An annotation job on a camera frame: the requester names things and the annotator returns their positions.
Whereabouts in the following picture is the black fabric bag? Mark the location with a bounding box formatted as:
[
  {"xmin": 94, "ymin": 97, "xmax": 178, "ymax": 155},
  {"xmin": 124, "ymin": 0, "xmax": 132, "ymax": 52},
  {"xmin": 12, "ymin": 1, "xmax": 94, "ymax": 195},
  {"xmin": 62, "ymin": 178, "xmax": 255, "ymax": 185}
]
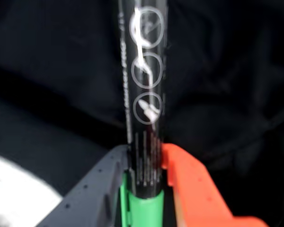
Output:
[{"xmin": 0, "ymin": 0, "xmax": 284, "ymax": 227}]

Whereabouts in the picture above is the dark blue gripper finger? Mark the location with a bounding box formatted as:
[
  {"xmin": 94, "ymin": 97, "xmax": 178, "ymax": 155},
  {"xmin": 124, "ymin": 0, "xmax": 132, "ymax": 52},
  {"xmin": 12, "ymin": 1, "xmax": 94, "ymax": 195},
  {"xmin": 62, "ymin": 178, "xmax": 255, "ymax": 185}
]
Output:
[{"xmin": 34, "ymin": 144, "xmax": 131, "ymax": 227}]

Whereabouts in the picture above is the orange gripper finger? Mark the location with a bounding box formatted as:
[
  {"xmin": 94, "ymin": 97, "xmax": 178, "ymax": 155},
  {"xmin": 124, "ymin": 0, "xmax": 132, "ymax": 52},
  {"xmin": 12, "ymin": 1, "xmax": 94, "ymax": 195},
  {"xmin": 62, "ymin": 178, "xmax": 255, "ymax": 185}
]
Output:
[{"xmin": 160, "ymin": 142, "xmax": 270, "ymax": 227}]

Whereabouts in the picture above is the green and black marker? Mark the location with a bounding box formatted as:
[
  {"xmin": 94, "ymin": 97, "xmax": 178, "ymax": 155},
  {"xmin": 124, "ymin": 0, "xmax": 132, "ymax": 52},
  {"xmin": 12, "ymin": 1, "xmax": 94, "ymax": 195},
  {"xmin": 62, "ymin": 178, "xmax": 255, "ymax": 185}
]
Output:
[{"xmin": 117, "ymin": 0, "xmax": 171, "ymax": 227}]

